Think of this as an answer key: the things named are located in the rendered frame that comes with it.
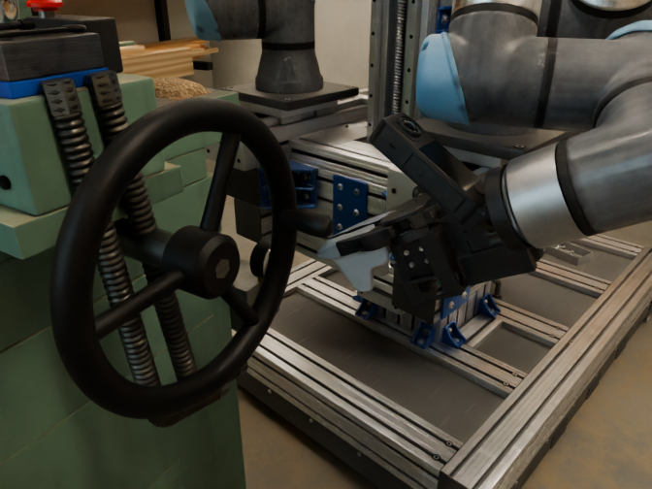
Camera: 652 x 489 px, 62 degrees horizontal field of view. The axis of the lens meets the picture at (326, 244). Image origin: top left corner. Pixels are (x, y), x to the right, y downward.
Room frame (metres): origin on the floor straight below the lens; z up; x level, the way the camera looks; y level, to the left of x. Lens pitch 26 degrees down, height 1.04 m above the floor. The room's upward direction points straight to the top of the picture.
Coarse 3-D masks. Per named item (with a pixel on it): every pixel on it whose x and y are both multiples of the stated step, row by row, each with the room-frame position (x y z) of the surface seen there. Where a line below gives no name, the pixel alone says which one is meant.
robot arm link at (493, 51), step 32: (480, 0) 0.49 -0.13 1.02; (512, 0) 0.48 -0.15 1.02; (448, 32) 0.51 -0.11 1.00; (480, 32) 0.48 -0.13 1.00; (512, 32) 0.47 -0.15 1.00; (448, 64) 0.47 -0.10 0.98; (480, 64) 0.46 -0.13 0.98; (512, 64) 0.46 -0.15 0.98; (544, 64) 0.45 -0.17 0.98; (416, 96) 0.48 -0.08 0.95; (448, 96) 0.47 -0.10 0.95; (480, 96) 0.46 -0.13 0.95; (512, 96) 0.45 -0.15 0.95; (544, 96) 0.44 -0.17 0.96
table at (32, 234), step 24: (216, 96) 0.73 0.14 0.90; (192, 144) 0.68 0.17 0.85; (168, 168) 0.52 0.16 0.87; (168, 192) 0.51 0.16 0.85; (0, 216) 0.40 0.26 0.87; (24, 216) 0.40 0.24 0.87; (48, 216) 0.40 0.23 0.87; (120, 216) 0.46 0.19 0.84; (0, 240) 0.39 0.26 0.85; (24, 240) 0.38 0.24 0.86; (48, 240) 0.40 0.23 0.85
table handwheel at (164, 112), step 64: (128, 128) 0.39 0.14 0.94; (192, 128) 0.42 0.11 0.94; (256, 128) 0.49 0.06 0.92; (64, 256) 0.32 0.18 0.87; (128, 256) 0.46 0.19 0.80; (192, 256) 0.41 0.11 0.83; (64, 320) 0.31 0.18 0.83; (128, 320) 0.35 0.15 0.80; (256, 320) 0.48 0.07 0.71; (128, 384) 0.34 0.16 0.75; (192, 384) 0.40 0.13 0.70
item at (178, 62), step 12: (180, 48) 0.91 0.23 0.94; (132, 60) 0.80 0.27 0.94; (144, 60) 0.82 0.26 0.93; (156, 60) 0.84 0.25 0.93; (168, 60) 0.86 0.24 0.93; (180, 60) 0.88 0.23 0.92; (192, 60) 0.91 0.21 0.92; (132, 72) 0.80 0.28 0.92; (144, 72) 0.82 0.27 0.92; (156, 72) 0.84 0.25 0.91; (168, 72) 0.86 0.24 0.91; (180, 72) 0.88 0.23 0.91; (192, 72) 0.90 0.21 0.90
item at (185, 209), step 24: (192, 192) 0.67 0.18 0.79; (168, 216) 0.63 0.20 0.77; (192, 216) 0.67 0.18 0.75; (0, 264) 0.45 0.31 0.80; (24, 264) 0.47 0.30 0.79; (48, 264) 0.49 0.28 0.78; (96, 264) 0.53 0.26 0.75; (0, 288) 0.45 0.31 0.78; (24, 288) 0.46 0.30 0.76; (48, 288) 0.48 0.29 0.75; (96, 288) 0.53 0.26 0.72; (0, 312) 0.44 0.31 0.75; (24, 312) 0.46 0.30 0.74; (48, 312) 0.48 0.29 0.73; (0, 336) 0.43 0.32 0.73; (24, 336) 0.45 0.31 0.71
